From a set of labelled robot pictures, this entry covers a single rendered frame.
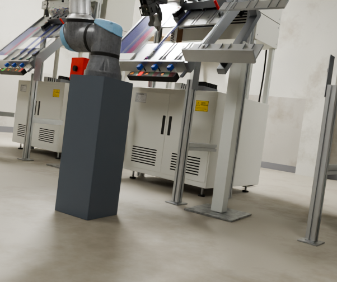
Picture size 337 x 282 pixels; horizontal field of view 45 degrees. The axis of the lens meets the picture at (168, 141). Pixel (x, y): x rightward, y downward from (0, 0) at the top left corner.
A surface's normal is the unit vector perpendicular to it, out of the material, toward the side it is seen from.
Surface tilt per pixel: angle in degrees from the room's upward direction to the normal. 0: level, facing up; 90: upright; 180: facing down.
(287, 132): 90
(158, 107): 90
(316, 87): 90
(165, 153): 90
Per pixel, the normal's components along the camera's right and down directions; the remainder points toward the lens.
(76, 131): -0.52, -0.03
